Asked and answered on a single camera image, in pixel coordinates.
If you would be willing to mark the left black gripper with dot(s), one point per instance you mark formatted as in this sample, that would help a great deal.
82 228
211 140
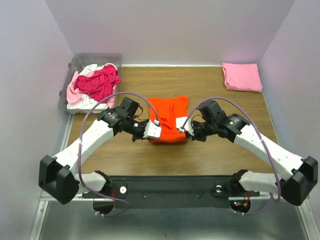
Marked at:
141 136

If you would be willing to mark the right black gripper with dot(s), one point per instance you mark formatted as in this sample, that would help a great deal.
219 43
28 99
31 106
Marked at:
196 136

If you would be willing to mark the orange t shirt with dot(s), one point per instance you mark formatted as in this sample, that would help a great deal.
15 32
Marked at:
169 109

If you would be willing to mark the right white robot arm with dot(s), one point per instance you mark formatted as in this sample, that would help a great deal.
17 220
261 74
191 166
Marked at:
293 176

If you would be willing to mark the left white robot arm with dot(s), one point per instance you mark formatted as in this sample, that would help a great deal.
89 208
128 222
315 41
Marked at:
60 175

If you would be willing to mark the magenta t shirt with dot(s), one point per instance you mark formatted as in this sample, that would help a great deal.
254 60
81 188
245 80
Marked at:
100 84

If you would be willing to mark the white shirt in bin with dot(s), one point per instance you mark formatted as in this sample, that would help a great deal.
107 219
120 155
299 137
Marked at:
87 102

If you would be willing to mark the folded pink t shirt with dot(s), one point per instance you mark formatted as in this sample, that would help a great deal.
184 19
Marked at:
242 77

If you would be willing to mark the clear plastic bin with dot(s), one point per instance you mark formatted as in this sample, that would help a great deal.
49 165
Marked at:
78 63

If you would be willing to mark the light pink shirt in bin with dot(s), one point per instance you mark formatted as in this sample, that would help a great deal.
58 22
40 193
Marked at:
73 95

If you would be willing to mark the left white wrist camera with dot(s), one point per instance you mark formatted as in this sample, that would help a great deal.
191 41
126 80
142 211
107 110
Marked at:
152 131

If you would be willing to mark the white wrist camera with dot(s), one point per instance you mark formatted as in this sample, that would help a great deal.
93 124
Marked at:
152 131
184 125

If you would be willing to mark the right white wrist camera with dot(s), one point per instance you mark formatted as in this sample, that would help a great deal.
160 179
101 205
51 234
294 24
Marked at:
184 125

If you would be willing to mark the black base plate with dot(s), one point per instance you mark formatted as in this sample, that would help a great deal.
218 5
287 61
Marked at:
173 192

